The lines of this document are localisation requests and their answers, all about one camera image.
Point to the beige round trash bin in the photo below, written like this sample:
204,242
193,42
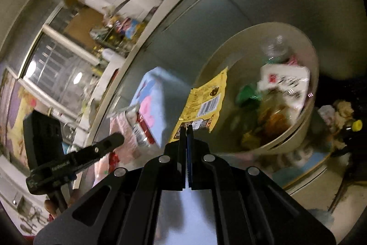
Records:
266,130

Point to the pink white crushed carton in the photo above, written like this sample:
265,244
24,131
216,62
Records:
138,147

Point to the clear plastic bottle in bin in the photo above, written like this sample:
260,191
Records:
275,49

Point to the large cooking oil bottle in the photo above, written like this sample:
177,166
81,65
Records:
129,28

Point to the orange white snack wrapper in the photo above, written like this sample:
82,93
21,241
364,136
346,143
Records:
291,81

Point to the barred kitchen window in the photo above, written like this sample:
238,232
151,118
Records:
61,72

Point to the yellow snack wrapper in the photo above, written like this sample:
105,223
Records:
203,106

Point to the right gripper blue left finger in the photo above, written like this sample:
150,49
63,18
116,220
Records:
143,188

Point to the blue cartoon pig tablecloth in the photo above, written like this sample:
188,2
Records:
161,97

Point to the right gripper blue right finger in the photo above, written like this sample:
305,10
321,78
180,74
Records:
231,193

